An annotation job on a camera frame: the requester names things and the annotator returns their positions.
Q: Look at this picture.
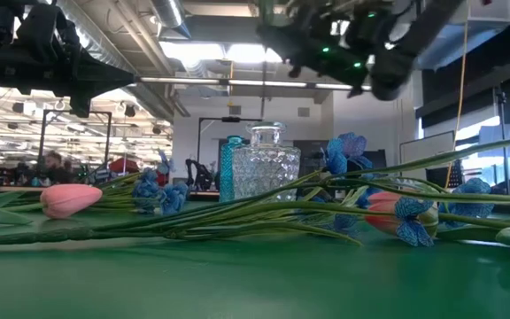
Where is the blue textured glass vase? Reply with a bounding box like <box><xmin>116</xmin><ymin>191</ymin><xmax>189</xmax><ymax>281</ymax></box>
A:
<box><xmin>218</xmin><ymin>135</ymin><xmax>246</xmax><ymax>203</ymax></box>

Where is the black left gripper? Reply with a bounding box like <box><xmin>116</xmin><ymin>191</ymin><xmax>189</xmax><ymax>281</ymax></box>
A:
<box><xmin>13</xmin><ymin>2</ymin><xmax>138</xmax><ymax>119</ymax></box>

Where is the long-stemmed blue flower spray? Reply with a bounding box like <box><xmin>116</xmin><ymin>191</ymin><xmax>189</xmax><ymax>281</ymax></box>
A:
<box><xmin>0</xmin><ymin>131</ymin><xmax>510</xmax><ymax>249</ymax></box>

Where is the green table mat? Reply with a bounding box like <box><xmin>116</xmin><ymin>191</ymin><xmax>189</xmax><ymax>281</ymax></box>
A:
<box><xmin>0</xmin><ymin>190</ymin><xmax>510</xmax><ymax>319</ymax></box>

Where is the dense blue flower bunch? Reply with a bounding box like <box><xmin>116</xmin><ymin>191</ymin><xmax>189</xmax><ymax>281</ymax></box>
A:
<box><xmin>89</xmin><ymin>149</ymin><xmax>189</xmax><ymax>217</ymax></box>

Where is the black cabinet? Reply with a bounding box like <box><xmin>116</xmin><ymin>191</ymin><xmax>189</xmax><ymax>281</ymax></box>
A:
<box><xmin>293</xmin><ymin>140</ymin><xmax>328</xmax><ymax>178</ymax></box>

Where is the black rig frame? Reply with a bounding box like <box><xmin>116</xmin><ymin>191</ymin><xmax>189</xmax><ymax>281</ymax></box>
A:
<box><xmin>196</xmin><ymin>116</ymin><xmax>264</xmax><ymax>152</ymax></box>
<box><xmin>37</xmin><ymin>109</ymin><xmax>113</xmax><ymax>172</ymax></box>

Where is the black light stand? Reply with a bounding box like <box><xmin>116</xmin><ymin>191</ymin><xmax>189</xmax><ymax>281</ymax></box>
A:
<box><xmin>492</xmin><ymin>83</ymin><xmax>510</xmax><ymax>196</ymax></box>

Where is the whiteboard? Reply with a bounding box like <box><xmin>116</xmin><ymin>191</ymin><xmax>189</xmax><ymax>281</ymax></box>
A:
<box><xmin>398</xmin><ymin>129</ymin><xmax>456</xmax><ymax>178</ymax></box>

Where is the round silver ceiling duct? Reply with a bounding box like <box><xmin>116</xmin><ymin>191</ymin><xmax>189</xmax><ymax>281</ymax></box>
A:
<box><xmin>151</xmin><ymin>0</ymin><xmax>192</xmax><ymax>40</ymax></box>

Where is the ribbed silver ceiling duct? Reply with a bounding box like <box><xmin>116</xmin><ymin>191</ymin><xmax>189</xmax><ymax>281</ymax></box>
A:
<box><xmin>55</xmin><ymin>0</ymin><xmax>176</xmax><ymax>121</ymax></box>

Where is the white reflector panel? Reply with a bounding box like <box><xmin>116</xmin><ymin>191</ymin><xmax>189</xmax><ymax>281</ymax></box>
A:
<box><xmin>477</xmin><ymin>122</ymin><xmax>510</xmax><ymax>160</ymax></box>

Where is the grey ceiling air unit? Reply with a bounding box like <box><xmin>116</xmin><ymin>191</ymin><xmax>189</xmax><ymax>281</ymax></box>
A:
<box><xmin>413</xmin><ymin>0</ymin><xmax>510</xmax><ymax>72</ymax></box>

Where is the pink artificial tulip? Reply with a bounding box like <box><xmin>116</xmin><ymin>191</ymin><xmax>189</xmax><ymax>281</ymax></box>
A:
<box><xmin>0</xmin><ymin>183</ymin><xmax>104</xmax><ymax>226</ymax></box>
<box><xmin>364</xmin><ymin>190</ymin><xmax>510</xmax><ymax>249</ymax></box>

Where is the clear textured glass vase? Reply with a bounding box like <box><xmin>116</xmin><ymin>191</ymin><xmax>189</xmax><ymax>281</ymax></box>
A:
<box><xmin>231</xmin><ymin>121</ymin><xmax>302</xmax><ymax>203</ymax></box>

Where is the yellow hanging cable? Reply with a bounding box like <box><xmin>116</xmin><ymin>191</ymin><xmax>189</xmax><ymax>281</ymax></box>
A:
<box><xmin>444</xmin><ymin>17</ymin><xmax>471</xmax><ymax>190</ymax></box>

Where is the red background item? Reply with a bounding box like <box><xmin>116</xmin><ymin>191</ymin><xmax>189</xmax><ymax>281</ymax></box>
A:
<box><xmin>107</xmin><ymin>157</ymin><xmax>141</xmax><ymax>175</ymax></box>

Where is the ceiling light strip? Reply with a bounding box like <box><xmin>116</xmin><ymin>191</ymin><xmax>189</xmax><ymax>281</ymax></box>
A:
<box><xmin>138</xmin><ymin>75</ymin><xmax>374</xmax><ymax>92</ymax></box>

